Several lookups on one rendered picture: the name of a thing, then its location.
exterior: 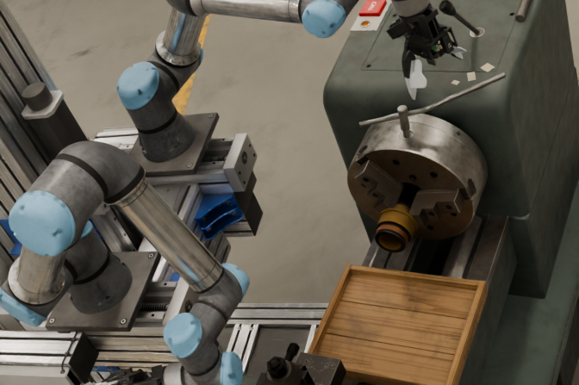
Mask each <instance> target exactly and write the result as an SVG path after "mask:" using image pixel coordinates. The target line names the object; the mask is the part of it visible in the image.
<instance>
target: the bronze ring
mask: <svg viewBox="0 0 579 385"><path fill-rule="evenodd" d="M409 210H410V208H409V207H407V206H405V205H401V204H396V205H395V207H394V208H386V209H384V210H383V211H382V212H381V213H380V215H379V217H378V219H379V222H378V223H377V231H376V235H375V241H376V242H377V244H378V245H379V246H380V247H381V248H383V249H384V250H385V251H390V252H401V251H404V250H405V248H406V246H407V244H408V243H409V242H410V240H411V238H412V236H413V234H415V233H416V231H417V228H418V224H417V222H416V220H415V219H414V217H413V216H412V215H411V214H409V213H408V212H409Z"/></svg>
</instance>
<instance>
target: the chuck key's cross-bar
mask: <svg viewBox="0 0 579 385"><path fill-rule="evenodd" d="M505 77H506V74H505V72H503V73H501V74H498V75H496V76H494V77H492V78H489V79H487V80H484V81H482V82H481V83H479V84H475V85H473V86H471V87H469V88H467V89H465V90H461V91H459V92H458V93H455V94H453V95H451V96H448V97H446V98H444V99H441V100H439V101H437V102H434V103H432V104H430V105H427V106H426V107H424V108H421V109H414V110H410V111H408V116H411V115H418V114H422V113H425V112H427V111H429V110H432V109H435V108H437V107H439V106H441V105H443V104H446V103H448V102H450V101H453V100H455V99H457V98H459V97H461V96H464V95H467V94H469V93H471V92H473V91H475V90H478V89H481V88H482V87H484V86H487V85H489V84H492V83H494V82H496V81H498V80H501V79H503V78H505ZM396 119H400V116H399V115H398V114H394V115H387V116H384V117H379V118H376V119H371V120H368V121H361V122H360V123H359V126H360V127H365V126H369V125H373V124H377V123H381V122H385V121H392V120H396Z"/></svg>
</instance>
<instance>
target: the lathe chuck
mask: <svg viewBox="0 0 579 385"><path fill-rule="evenodd" d="M409 124H410V129H409V132H412V133H413V134H414V137H413V138H412V139H411V140H407V141H405V140H400V138H399V136H400V134H401V133H403V131H402V130H401V127H400V122H392V123H388V124H384V125H382V126H379V127H376V128H374V129H372V130H371V131H370V132H368V133H367V134H366V135H365V137H364V138H363V140H362V142H361V144H360V146H359V148H358V150H357V152H356V154H355V156H354V158H353V160H352V162H351V165H350V167H349V169H348V172H347V185H348V189H349V190H350V193H351V195H352V198H353V199H354V201H355V202H356V203H357V205H358V206H359V207H360V208H361V209H362V210H363V211H364V212H365V213H366V214H367V215H368V216H369V217H371V218H372V219H373V220H374V221H375V222H377V223H378V222H379V219H378V217H379V215H380V214H379V213H378V212H377V211H376V210H375V209H374V207H375V205H376V202H374V201H373V200H372V199H370V198H369V197H368V196H367V193H368V191H369V189H368V188H367V187H366V186H364V185H363V184H362V183H360V182H359V181H358V180H357V179H356V178H355V176H356V175H357V173H358V170H359V167H360V166H361V165H360V164H358V163H357V162H356V161H357V157H358V155H359V154H360V153H361V152H364V155H365V157H367V158H368V159H369V160H371V161H372V162H373V163H375V164H376V165H378V166H379V167H380V168H382V169H383V170H384V171H386V172H387V173H388V174H390V175H391V176H392V177H393V178H394V179H395V180H397V181H398V182H399V183H403V184H402V185H403V188H402V191H401V193H400V195H403V194H405V195H408V196H412V197H415V196H416V194H417V191H418V190H420V189H422V190H426V189H466V188H468V183H467V182H468V180H469V181H470V184H471V187H472V189H473V190H474V191H473V193H474V195H473V196H472V197H471V198H470V200H464V203H463V206H462V208H461V210H460V213H451V214H442V215H441V217H440V219H439V220H427V223H426V225H425V226H424V227H418V228H417V231H416V233H415V234H413V236H412V238H416V239H447V238H450V237H453V236H455V235H458V234H460V233H461V232H462V231H464V230H465V229H466V228H467V227H468V226H469V225H470V223H471V222H472V220H473V218H474V215H475V212H476V208H477V206H478V203H479V201H480V198H481V196H482V193H483V188H484V176H483V170H482V168H481V166H480V165H479V163H478V161H477V160H476V158H475V156H474V155H473V154H472V153H471V152H470V150H469V149H468V148H467V147H465V146H464V145H463V144H462V143H461V142H459V141H458V140H456V139H455V138H453V137H451V136H450V135H449V134H446V133H444V132H442V131H440V130H438V129H436V128H434V127H429V126H426V125H423V124H419V123H413V122H409ZM365 149H366V150H365ZM399 197H400V196H399ZM399 197H398V200H397V202H396V204H399V203H400V200H399Z"/></svg>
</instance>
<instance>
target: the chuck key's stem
mask: <svg viewBox="0 0 579 385"><path fill-rule="evenodd" d="M397 111H398V115H399V116H400V119H399V122H400V127H401V130H402V131H403V138H404V139H406V138H410V136H409V129H410V124H409V118H408V108H407V106H405V105H401V106H399V107H398V108H397Z"/></svg>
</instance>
